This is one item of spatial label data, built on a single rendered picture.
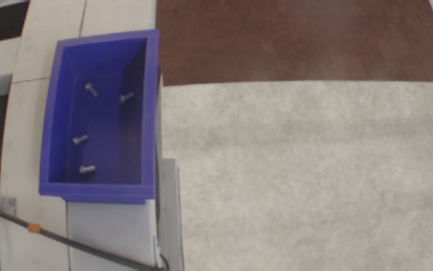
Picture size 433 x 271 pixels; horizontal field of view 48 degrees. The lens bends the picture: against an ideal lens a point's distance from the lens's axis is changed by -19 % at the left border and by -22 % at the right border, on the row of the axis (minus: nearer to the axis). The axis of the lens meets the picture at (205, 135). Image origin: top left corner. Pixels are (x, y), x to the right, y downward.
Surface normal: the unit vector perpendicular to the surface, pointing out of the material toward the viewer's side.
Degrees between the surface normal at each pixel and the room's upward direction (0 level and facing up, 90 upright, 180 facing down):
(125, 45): 85
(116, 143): 0
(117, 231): 0
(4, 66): 0
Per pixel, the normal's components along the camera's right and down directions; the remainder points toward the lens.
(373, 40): -0.01, -0.45
